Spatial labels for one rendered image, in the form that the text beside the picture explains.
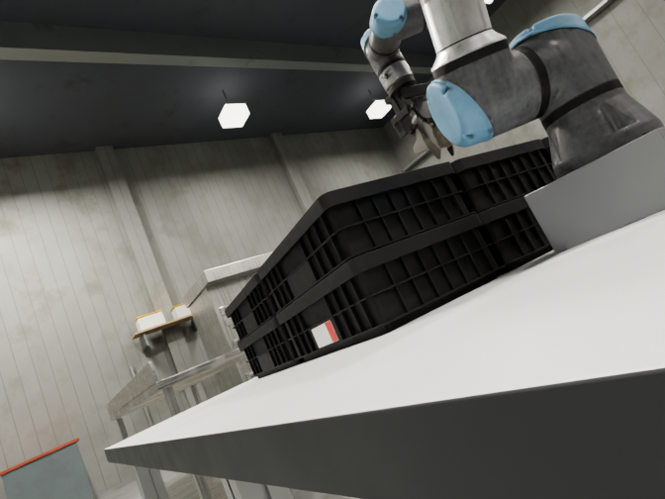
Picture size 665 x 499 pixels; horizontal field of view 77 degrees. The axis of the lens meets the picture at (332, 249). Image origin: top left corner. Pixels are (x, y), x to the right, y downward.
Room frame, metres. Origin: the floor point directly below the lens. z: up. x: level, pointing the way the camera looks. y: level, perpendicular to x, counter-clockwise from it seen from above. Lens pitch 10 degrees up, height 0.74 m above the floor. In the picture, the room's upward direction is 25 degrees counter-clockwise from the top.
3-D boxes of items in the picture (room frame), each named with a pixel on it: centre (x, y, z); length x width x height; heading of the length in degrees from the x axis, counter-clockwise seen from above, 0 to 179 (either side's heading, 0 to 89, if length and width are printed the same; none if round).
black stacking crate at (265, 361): (1.20, 0.16, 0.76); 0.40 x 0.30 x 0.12; 31
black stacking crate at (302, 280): (0.86, -0.05, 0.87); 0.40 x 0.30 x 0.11; 31
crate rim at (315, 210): (0.86, -0.05, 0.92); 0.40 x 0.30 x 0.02; 31
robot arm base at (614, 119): (0.65, -0.45, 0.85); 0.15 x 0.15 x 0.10
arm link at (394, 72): (0.96, -0.32, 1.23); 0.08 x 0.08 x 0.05
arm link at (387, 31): (0.86, -0.34, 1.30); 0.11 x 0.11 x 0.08; 2
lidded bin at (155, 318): (6.98, 3.32, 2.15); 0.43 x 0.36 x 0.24; 128
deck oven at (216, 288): (6.21, 1.37, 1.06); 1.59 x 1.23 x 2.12; 128
